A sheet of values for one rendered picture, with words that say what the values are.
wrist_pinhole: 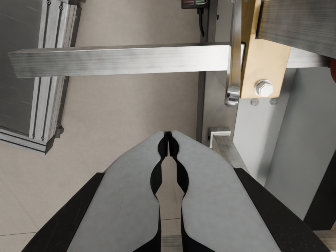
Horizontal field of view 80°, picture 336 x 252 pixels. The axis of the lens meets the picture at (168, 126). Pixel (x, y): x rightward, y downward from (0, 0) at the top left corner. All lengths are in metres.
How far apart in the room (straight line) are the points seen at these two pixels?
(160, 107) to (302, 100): 0.82
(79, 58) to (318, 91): 0.46
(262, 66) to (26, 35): 0.94
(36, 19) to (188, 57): 0.84
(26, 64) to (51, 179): 1.49
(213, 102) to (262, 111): 0.18
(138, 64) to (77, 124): 1.15
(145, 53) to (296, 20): 0.15
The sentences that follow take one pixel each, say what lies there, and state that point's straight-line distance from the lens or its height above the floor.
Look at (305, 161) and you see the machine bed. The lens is 0.58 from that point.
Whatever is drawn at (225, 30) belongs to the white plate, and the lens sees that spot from 0.36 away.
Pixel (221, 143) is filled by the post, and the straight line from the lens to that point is 0.44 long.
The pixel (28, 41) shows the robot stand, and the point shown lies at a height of 0.21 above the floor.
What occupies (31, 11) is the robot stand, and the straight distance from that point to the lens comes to 1.04.
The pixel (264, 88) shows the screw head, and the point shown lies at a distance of 0.27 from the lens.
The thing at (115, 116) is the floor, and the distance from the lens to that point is 1.28.
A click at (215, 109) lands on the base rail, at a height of 0.70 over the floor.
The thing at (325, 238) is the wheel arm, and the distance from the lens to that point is 0.39.
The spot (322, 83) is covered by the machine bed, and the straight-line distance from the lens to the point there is 0.53.
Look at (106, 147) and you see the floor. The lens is 1.42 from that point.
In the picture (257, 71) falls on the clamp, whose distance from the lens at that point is 0.27.
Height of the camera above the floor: 1.11
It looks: 61 degrees down
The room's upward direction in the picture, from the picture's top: 178 degrees clockwise
